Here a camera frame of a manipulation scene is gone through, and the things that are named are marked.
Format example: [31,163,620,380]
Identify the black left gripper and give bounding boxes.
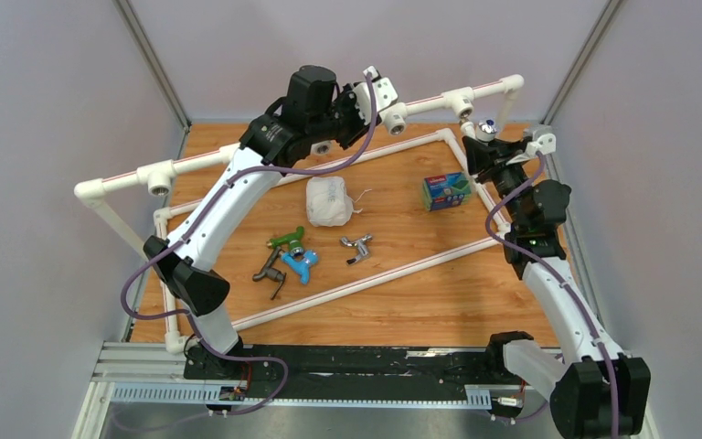
[309,82,383,152]

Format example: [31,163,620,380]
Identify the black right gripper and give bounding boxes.
[461,133,530,230]

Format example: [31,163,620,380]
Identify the white plastic faucet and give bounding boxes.
[460,119,498,143]

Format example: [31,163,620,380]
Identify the white PVC pipe frame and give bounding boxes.
[74,74,525,354]

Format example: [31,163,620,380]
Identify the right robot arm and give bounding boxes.
[462,136,652,438]

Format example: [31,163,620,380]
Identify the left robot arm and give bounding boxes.
[144,65,384,380]

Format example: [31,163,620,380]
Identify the green sponge pack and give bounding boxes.
[421,172,473,211]

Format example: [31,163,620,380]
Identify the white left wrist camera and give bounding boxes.
[352,66,399,125]

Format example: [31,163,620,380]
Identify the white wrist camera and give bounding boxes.
[352,66,399,125]
[522,124,557,162]

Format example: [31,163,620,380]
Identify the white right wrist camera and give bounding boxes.
[522,124,557,162]

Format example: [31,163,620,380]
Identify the white drawstring bag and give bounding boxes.
[305,177,368,227]

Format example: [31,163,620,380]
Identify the white slotted cable duct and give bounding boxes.
[112,386,493,411]

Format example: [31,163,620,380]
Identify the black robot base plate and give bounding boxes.
[183,345,522,402]

